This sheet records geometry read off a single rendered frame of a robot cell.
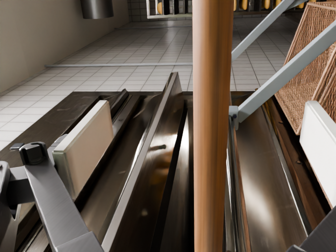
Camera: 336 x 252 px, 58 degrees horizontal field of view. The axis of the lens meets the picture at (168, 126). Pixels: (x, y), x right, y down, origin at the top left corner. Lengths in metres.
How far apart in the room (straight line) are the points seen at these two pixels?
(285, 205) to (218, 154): 0.74
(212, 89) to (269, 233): 0.72
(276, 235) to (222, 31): 0.75
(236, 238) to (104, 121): 0.22
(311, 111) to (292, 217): 0.77
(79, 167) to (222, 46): 0.13
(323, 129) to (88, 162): 0.13
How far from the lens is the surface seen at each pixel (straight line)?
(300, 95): 1.72
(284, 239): 0.90
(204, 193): 0.29
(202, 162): 0.27
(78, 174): 0.17
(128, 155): 1.24
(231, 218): 0.39
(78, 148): 0.17
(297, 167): 1.20
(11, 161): 1.39
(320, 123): 0.18
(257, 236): 0.93
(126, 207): 0.76
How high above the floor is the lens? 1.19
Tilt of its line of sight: 8 degrees up
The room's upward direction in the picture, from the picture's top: 89 degrees counter-clockwise
